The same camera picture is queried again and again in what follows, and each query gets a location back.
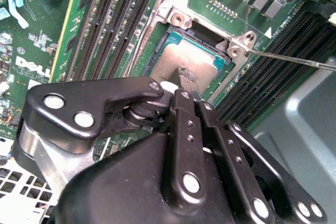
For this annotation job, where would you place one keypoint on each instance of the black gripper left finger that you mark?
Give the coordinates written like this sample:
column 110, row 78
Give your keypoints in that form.
column 78, row 98

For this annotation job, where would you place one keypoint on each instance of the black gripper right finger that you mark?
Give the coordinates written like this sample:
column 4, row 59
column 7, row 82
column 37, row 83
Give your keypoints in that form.
column 233, row 150

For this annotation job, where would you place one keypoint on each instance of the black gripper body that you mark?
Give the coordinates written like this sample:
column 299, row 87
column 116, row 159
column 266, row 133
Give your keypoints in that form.
column 126, row 190

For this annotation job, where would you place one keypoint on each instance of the CPU chip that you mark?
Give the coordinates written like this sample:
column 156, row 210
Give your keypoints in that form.
column 183, row 56

